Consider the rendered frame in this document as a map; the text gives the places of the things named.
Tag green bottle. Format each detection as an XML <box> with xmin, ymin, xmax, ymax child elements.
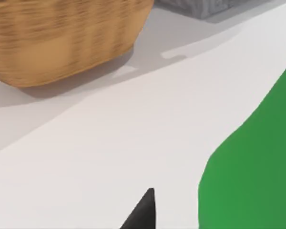
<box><xmin>198</xmin><ymin>56</ymin><xmax>286</xmax><ymax>229</ymax></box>

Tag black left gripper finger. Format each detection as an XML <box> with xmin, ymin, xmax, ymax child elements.
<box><xmin>119</xmin><ymin>187</ymin><xmax>156</xmax><ymax>229</ymax></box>

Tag woven wicker basket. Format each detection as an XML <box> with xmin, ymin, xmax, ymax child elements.
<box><xmin>0</xmin><ymin>0</ymin><xmax>155</xmax><ymax>88</ymax></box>

